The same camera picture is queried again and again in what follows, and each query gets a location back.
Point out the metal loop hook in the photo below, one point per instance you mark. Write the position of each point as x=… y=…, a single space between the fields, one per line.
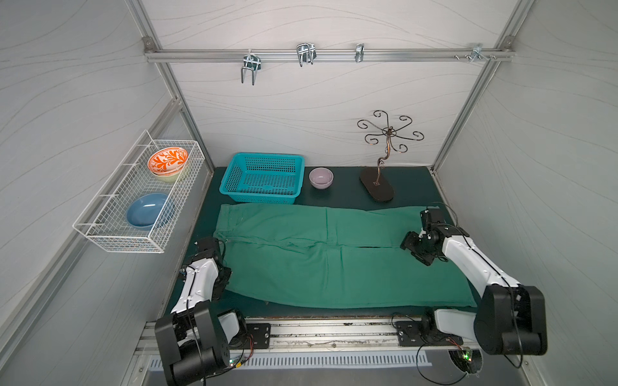
x=306 y=53

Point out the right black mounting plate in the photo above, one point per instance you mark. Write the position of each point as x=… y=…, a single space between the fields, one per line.
x=411 y=333

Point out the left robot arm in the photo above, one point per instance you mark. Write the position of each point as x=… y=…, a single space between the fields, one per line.
x=193 y=340

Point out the teal plastic basket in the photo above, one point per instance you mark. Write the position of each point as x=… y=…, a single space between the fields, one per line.
x=264 y=178

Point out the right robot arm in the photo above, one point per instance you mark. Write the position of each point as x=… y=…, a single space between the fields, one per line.
x=511 y=318

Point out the dark green table mat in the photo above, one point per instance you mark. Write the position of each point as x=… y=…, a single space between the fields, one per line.
x=413 y=186

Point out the aluminium top rail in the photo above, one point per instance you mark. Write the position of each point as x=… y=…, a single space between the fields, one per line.
x=346 y=55

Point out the metal hook right end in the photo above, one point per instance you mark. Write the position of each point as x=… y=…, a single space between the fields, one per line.
x=476 y=54

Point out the white wire wall basket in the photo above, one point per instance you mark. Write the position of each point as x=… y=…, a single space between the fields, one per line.
x=103 y=222

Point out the blue bowl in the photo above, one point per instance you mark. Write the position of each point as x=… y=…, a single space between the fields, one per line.
x=151 y=211

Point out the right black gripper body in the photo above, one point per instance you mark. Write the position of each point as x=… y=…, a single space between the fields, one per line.
x=415 y=246

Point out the black mounting plate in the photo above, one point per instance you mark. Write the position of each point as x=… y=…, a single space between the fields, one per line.
x=411 y=333
x=255 y=335

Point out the orange patterned bowl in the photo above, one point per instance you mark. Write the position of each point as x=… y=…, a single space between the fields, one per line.
x=168 y=161

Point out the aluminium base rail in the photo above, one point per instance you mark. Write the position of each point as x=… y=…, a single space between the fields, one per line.
x=339 y=334

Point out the small pink bowl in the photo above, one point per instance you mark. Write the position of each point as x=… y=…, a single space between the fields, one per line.
x=321 y=178

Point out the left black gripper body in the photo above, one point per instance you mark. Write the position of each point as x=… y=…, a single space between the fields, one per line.
x=220 y=278

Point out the green long pants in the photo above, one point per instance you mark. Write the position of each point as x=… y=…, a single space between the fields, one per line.
x=333 y=258

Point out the white vent grille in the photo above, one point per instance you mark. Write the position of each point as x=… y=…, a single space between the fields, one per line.
x=337 y=360

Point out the small metal hook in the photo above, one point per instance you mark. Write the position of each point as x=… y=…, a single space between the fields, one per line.
x=359 y=53

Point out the metal double hook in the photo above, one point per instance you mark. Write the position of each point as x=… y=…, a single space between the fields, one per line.
x=251 y=65

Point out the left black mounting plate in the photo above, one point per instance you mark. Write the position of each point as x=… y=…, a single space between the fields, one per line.
x=255 y=335

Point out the dark metal jewelry stand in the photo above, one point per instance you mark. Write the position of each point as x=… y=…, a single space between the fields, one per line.
x=372 y=178

